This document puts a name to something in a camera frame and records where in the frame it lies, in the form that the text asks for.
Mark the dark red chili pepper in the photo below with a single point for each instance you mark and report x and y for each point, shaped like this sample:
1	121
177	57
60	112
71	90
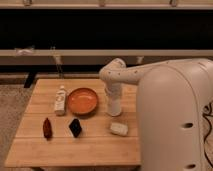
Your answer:
47	129

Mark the orange round plate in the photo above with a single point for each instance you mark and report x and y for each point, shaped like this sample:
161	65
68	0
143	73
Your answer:
82	101

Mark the white plastic bottle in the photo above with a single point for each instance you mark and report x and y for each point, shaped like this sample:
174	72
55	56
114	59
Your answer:
60	101

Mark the black eraser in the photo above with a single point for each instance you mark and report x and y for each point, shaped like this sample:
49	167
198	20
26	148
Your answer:
75	127

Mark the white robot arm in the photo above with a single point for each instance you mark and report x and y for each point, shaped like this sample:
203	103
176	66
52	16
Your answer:
170	101

